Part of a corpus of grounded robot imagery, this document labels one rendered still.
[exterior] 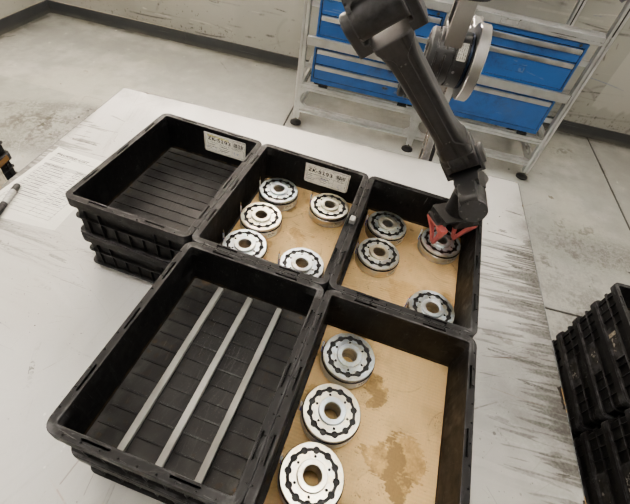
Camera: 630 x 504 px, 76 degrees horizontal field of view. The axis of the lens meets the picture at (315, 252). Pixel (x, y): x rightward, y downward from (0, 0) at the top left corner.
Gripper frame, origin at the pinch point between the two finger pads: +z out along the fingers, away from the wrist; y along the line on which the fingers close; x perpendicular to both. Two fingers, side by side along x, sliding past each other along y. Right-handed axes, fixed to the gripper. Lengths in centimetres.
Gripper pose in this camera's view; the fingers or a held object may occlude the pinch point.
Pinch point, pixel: (443, 238)
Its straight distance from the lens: 106.4
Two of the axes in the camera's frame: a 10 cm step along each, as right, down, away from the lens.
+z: -1.3, 6.7, 7.3
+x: -3.2, -7.2, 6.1
